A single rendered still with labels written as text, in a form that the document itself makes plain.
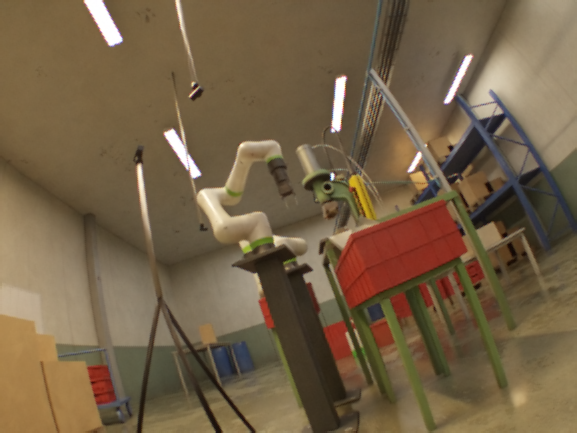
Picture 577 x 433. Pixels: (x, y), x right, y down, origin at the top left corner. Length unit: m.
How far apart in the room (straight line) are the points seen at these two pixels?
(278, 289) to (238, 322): 8.95
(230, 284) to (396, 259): 9.68
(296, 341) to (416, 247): 0.70
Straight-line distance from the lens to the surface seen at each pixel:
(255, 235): 1.55
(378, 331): 3.91
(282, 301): 1.47
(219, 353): 9.57
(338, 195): 2.13
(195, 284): 10.96
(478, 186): 7.47
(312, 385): 1.48
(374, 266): 1.05
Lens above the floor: 0.50
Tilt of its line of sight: 22 degrees up
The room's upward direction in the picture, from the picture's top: 20 degrees counter-clockwise
